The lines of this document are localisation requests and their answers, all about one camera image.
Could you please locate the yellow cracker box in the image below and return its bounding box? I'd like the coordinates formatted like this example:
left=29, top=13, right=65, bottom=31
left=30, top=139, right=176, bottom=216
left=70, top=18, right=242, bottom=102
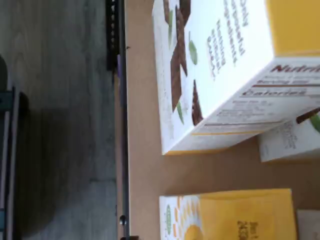
left=158, top=188, right=299, bottom=240

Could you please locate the black metal shelf rack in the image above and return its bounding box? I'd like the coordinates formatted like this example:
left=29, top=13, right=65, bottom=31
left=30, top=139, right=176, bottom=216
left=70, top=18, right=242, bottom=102
left=105, top=0, right=131, bottom=240

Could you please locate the wooden shelf board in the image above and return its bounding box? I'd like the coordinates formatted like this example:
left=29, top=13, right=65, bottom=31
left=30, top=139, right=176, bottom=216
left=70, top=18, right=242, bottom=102
left=123, top=0, right=320, bottom=240

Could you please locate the white box with dark thins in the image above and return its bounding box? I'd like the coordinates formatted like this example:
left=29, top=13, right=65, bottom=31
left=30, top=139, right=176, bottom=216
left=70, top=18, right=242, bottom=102
left=151, top=0, right=320, bottom=156
left=258, top=107, right=320, bottom=164

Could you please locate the teal aluminium base frame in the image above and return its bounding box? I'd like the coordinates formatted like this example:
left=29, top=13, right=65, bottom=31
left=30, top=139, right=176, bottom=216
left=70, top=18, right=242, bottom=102
left=0, top=85, right=21, bottom=240

